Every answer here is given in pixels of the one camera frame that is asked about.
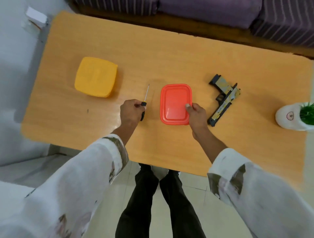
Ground person's right hand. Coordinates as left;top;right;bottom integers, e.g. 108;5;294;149
185;103;209;140

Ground person's left hand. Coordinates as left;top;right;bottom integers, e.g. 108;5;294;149
120;99;146;128

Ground black handled screwdriver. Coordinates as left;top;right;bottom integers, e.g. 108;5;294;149
140;84;150;122

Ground red plastic container lid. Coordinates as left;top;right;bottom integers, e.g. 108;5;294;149
160;84;193;126

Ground person's left forearm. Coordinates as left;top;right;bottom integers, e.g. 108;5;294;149
0;122;138;238

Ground person's right forearm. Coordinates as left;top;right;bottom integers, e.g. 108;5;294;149
192;127;314;238

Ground wooden table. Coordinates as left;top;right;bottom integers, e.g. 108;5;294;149
21;10;314;192

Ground patterned toy pistol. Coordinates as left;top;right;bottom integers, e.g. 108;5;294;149
208;74;241;127

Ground yellow plastic container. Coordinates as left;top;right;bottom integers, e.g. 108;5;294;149
74;57;118;98

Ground purple striped sofa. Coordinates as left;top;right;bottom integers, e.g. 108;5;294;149
66;0;314;59

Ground white plant pot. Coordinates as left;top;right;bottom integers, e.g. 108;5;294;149
275;103;314;131

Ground person's black trousers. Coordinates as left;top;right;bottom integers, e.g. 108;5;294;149
115;163;207;238

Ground green plant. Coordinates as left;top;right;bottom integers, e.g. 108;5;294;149
299;102;314;126

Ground white wall socket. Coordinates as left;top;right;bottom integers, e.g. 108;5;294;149
22;6;49;33

